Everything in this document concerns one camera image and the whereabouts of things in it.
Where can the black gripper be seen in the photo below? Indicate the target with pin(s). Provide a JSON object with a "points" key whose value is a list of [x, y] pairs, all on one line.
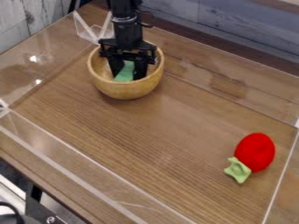
{"points": [[117, 54]]}

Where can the green rectangular block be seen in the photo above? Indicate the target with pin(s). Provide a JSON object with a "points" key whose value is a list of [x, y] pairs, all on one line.
{"points": [[126, 74]]}

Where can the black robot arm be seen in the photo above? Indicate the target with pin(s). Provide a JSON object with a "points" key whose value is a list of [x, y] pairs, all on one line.
{"points": [[128, 22]]}

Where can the brown wooden bowl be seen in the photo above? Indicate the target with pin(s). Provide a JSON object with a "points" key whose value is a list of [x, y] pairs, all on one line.
{"points": [[124, 90]]}

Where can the red plush ball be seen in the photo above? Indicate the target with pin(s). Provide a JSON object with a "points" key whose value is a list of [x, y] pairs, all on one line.
{"points": [[256, 151]]}

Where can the light green plastic toy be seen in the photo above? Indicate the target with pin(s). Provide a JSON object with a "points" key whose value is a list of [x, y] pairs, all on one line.
{"points": [[238, 170]]}

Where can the clear acrylic corner bracket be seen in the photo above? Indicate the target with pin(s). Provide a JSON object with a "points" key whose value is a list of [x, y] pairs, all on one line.
{"points": [[94, 33]]}

